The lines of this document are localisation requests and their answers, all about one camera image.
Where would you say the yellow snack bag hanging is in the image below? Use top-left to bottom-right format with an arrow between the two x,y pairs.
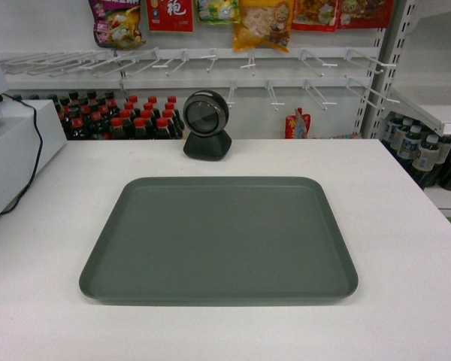
232,0 -> 294,53

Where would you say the red small sauce pouch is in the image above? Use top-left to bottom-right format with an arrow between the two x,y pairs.
284,108 -> 311,139

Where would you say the white checkout counter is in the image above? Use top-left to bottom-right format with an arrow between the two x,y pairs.
0,140 -> 451,360

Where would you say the grey rectangular serving tray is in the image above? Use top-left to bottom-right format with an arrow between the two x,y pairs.
79,176 -> 359,306

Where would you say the purple snack bag hanging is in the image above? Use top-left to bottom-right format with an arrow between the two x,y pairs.
89,0 -> 145,50

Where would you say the black register cable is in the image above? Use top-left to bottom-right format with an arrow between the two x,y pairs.
0,93 -> 44,215

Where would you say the red snack bag hanging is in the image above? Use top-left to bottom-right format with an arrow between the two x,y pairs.
146,0 -> 193,32

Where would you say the black round barcode scanner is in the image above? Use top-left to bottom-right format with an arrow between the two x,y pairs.
183,89 -> 232,161

